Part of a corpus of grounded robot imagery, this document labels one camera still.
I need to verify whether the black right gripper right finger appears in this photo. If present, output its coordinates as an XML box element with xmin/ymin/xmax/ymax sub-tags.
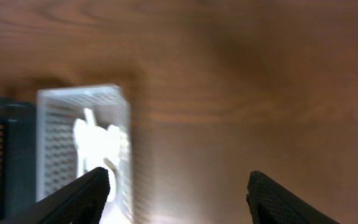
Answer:
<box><xmin>246</xmin><ymin>170</ymin><xmax>338</xmax><ymax>224</ymax></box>

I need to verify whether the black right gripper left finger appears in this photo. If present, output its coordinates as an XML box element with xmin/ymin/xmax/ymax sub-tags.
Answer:
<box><xmin>0</xmin><ymin>167</ymin><xmax>110</xmax><ymax>224</ymax></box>

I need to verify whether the white plastic spoon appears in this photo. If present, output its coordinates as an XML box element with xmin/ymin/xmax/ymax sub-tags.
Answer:
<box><xmin>73</xmin><ymin>119</ymin><xmax>87</xmax><ymax>178</ymax></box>
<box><xmin>84</xmin><ymin>108</ymin><xmax>120</xmax><ymax>202</ymax></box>
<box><xmin>107</xmin><ymin>124</ymin><xmax>129</xmax><ymax>170</ymax></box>
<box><xmin>86</xmin><ymin>126</ymin><xmax>115</xmax><ymax>171</ymax></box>

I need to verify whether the clear plastic basket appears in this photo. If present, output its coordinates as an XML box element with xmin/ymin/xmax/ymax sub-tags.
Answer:
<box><xmin>35</xmin><ymin>84</ymin><xmax>134</xmax><ymax>223</ymax></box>

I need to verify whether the black plastic basket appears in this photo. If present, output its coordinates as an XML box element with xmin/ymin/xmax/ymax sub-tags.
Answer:
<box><xmin>0</xmin><ymin>98</ymin><xmax>36</xmax><ymax>221</ymax></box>

